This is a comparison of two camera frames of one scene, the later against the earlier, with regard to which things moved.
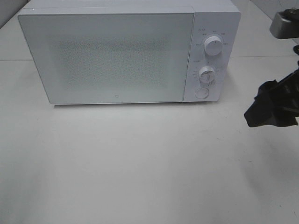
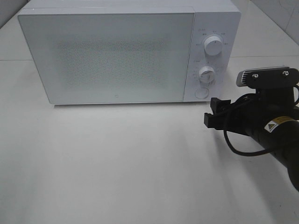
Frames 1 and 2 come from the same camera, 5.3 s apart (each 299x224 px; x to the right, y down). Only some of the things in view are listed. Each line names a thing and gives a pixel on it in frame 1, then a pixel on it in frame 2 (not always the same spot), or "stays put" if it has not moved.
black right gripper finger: x=276 y=104 -> x=218 y=106
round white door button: x=202 y=93 stays put
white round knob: x=207 y=74 stays put
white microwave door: x=104 y=56 stays put
